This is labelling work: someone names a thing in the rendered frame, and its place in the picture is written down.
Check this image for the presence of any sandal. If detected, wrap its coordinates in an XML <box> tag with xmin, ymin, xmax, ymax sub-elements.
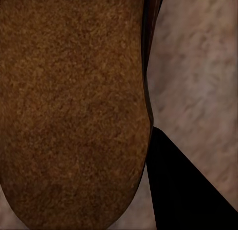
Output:
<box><xmin>0</xmin><ymin>0</ymin><xmax>163</xmax><ymax>230</ymax></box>

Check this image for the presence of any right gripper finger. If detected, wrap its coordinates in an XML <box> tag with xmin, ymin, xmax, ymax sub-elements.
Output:
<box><xmin>146</xmin><ymin>127</ymin><xmax>238</xmax><ymax>230</ymax></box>

